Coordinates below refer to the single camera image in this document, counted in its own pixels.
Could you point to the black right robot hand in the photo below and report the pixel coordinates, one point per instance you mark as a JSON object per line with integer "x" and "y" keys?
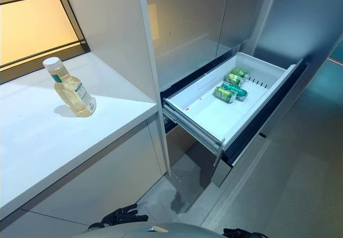
{"x": 239, "y": 234}

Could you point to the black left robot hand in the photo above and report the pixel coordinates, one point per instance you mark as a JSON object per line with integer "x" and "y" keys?
{"x": 123, "y": 216}

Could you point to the yellow drink bottle white cap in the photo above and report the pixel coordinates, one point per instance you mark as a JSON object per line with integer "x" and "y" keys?
{"x": 75, "y": 96}

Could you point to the white fridge drawer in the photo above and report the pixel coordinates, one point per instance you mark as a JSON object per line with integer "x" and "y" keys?
{"x": 203, "y": 109}

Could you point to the stainless steel fridge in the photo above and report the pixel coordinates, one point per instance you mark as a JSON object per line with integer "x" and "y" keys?
{"x": 187, "y": 21}

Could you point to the grey robot torso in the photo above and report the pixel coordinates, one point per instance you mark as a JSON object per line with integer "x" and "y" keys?
{"x": 158, "y": 231}

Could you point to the white counter cabinet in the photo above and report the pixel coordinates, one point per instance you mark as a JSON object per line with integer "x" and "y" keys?
{"x": 53, "y": 147}

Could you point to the teal green soda can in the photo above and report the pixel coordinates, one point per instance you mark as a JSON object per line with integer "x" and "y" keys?
{"x": 235, "y": 90}

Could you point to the white tall cabinet panel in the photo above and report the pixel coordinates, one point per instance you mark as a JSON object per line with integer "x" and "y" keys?
{"x": 112, "y": 29}

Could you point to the black framed backlit window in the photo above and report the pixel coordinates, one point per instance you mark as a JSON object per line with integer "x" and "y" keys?
{"x": 34, "y": 23}

